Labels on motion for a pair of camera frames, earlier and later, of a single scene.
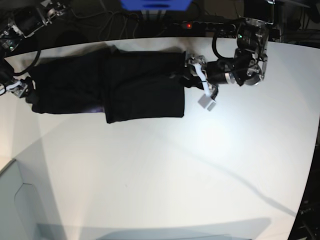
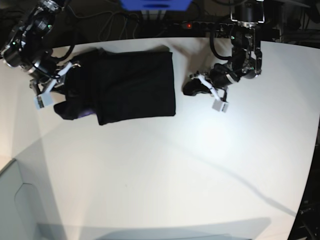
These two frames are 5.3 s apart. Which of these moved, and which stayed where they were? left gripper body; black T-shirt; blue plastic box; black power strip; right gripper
Moved: left gripper body; black T-shirt; right gripper
Stayed: blue plastic box; black power strip
